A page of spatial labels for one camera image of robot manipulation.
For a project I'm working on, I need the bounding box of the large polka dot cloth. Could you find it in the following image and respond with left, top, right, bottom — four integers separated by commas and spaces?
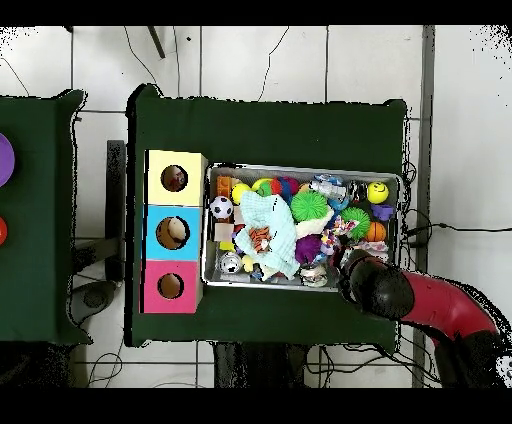
347, 238, 390, 261

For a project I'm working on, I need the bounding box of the yellow smiley ball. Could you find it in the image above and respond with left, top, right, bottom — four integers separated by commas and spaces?
366, 180, 390, 205

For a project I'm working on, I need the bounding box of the black and white soccer ball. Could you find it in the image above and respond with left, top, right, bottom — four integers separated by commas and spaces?
209, 195, 234, 220

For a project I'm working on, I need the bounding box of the yellow tennis ball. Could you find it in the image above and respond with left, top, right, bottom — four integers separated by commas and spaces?
230, 182, 252, 206

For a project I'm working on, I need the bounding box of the silver robot toy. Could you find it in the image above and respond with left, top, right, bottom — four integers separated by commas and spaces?
309, 179, 347, 201

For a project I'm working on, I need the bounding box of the colourful patterned cloth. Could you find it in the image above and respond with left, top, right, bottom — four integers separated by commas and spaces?
319, 217, 359, 255

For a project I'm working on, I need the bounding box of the black stand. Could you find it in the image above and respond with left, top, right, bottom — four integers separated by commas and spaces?
72, 139, 127, 283

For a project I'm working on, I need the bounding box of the purple plate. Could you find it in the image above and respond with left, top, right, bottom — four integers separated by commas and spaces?
0, 132, 16, 188

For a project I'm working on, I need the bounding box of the black power cable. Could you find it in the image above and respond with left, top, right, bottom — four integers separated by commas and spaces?
403, 221, 512, 247

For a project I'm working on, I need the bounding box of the small green spiky ball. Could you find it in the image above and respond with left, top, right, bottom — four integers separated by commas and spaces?
339, 206, 371, 241

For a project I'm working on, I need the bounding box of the wooden box with three holes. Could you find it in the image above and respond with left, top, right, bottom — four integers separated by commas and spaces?
140, 149, 209, 315

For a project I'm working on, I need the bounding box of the small tiger plush toy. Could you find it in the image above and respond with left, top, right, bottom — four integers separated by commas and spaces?
248, 226, 273, 253

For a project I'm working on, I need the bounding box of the dark green tablecloth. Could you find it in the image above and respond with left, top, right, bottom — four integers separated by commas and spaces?
0, 89, 93, 346
124, 83, 409, 353

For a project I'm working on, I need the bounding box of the black tripod leg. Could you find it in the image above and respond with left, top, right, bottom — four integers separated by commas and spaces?
146, 25, 166, 60

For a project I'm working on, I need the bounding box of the orange basketball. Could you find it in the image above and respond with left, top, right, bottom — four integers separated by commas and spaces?
364, 221, 388, 243

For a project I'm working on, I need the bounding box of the mint green cloth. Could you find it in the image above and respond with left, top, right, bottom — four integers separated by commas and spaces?
234, 190, 301, 280

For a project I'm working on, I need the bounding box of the large green spiky ball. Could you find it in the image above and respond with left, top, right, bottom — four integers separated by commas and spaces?
289, 190, 329, 223

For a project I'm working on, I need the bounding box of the silver mesh bin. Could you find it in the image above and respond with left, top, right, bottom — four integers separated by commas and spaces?
201, 162, 402, 295

